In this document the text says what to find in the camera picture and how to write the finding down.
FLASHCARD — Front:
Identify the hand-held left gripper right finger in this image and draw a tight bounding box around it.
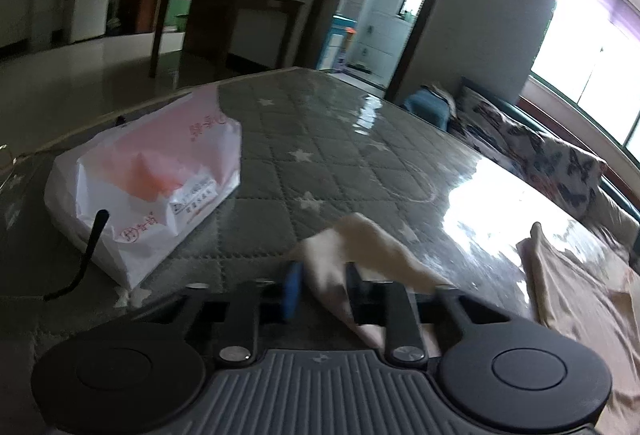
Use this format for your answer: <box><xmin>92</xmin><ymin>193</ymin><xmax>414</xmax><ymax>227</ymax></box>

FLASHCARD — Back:
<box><xmin>344</xmin><ymin>262</ymin><xmax>506</xmax><ymax>368</ymax></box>

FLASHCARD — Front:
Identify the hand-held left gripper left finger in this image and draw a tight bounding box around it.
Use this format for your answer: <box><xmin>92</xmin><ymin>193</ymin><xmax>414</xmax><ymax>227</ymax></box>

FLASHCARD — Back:
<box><xmin>142</xmin><ymin>260</ymin><xmax>304</xmax><ymax>368</ymax></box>

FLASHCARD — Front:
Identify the cream knit garment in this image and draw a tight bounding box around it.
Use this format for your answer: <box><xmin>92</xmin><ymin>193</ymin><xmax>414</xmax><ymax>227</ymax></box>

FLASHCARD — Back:
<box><xmin>287</xmin><ymin>212</ymin><xmax>640</xmax><ymax>431</ymax></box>

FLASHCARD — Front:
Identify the white plastic bag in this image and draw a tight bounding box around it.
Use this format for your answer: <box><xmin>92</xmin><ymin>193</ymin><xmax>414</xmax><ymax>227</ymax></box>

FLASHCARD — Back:
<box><xmin>43</xmin><ymin>90</ymin><xmax>243</xmax><ymax>291</ymax></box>

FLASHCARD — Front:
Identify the blue blanket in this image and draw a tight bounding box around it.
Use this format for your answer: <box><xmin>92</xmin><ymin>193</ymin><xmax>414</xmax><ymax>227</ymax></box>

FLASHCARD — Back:
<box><xmin>403</xmin><ymin>88</ymin><xmax>452</xmax><ymax>132</ymax></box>

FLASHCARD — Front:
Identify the long butterfly print cushion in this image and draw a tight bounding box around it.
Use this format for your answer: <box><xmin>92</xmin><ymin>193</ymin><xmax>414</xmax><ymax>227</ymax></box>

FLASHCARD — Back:
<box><xmin>451</xmin><ymin>86</ymin><xmax>547</xmax><ymax>168</ymax></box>

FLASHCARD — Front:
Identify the small cream cloth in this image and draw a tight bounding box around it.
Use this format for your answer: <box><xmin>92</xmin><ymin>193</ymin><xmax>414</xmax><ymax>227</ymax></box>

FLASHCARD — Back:
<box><xmin>424</xmin><ymin>84</ymin><xmax>457</xmax><ymax>108</ymax></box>

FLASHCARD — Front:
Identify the square butterfly print cushion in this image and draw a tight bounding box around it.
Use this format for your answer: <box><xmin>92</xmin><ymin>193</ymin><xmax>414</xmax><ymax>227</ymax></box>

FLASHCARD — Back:
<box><xmin>500</xmin><ymin>120</ymin><xmax>609</xmax><ymax>218</ymax></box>

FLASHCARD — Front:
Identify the blue toy cabinet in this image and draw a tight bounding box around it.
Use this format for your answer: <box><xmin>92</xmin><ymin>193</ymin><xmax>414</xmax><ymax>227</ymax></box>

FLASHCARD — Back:
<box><xmin>319</xmin><ymin>14</ymin><xmax>359</xmax><ymax>72</ymax></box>

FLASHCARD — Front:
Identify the beige cushion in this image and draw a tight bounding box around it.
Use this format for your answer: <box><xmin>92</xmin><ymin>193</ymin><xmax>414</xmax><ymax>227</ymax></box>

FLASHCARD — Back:
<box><xmin>586</xmin><ymin>187</ymin><xmax>640</xmax><ymax>257</ymax></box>

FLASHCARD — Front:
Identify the teal sofa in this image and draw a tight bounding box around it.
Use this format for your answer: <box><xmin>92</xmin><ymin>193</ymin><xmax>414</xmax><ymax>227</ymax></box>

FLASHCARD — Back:
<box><xmin>447</xmin><ymin>76</ymin><xmax>640</xmax><ymax>266</ymax></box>

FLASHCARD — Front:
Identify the dark wooden table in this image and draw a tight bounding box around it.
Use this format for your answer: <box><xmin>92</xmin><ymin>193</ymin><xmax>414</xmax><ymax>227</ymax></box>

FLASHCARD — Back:
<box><xmin>149</xmin><ymin>0</ymin><xmax>307</xmax><ymax>80</ymax></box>

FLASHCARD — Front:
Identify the window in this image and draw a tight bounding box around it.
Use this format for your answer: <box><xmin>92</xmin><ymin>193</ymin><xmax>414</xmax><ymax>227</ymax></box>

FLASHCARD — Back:
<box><xmin>529</xmin><ymin>0</ymin><xmax>640</xmax><ymax>148</ymax></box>

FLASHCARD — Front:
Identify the purple roller blind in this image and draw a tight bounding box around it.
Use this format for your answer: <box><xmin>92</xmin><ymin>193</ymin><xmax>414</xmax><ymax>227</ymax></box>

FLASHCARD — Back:
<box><xmin>569</xmin><ymin>0</ymin><xmax>640</xmax><ymax>43</ymax></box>

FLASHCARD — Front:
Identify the black cable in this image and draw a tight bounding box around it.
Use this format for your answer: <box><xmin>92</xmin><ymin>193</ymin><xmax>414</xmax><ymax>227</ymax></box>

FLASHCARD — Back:
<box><xmin>44</xmin><ymin>209</ymin><xmax>111</xmax><ymax>302</ymax></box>

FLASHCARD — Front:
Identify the dark wooden door frame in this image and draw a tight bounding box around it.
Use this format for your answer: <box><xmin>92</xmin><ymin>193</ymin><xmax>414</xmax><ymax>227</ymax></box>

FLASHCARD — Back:
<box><xmin>309</xmin><ymin>0</ymin><xmax>470</xmax><ymax>104</ymax></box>

